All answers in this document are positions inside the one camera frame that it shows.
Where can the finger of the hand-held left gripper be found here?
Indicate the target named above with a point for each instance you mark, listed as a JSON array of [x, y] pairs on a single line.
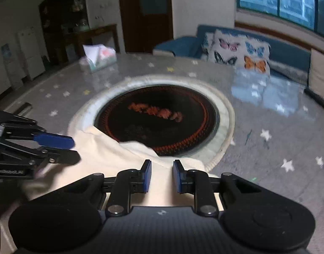
[[56, 141], [65, 156]]

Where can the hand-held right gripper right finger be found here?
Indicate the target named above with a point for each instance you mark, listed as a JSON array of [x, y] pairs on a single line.
[[177, 176]]

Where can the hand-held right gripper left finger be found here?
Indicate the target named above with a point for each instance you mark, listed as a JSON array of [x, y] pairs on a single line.
[[148, 176]]

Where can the cream hooded sweatshirt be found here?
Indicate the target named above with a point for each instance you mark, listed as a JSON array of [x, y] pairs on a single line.
[[98, 158]]

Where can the round black induction cooktop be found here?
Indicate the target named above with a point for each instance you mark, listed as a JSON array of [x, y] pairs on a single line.
[[156, 103]]

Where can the white water dispenser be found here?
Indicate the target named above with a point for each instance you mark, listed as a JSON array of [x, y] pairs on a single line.
[[11, 66]]

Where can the white floor cabinet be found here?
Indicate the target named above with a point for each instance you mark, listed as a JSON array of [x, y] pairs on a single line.
[[31, 55]]

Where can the tissue box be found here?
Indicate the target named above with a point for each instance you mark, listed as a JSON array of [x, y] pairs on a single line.
[[101, 60]]

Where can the dark wooden side table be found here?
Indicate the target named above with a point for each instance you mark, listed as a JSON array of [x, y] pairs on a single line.
[[98, 33]]

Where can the dark wooden shelf cabinet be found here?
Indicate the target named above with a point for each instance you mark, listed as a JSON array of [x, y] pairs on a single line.
[[61, 10]]

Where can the blue sofa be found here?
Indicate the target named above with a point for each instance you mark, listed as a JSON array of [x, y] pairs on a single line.
[[183, 45]]

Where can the small butterfly print pillow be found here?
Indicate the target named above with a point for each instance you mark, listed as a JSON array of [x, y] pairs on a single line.
[[206, 45]]

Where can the large butterfly print pillow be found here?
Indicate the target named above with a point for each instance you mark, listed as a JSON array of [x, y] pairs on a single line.
[[238, 47]]

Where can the dark wooden door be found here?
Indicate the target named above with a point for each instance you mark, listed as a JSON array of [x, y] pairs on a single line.
[[151, 31]]

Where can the beige pillow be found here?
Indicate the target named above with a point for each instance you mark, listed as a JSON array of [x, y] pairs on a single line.
[[320, 71]]

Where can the green framed window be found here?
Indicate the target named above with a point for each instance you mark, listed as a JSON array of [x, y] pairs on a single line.
[[283, 0]]

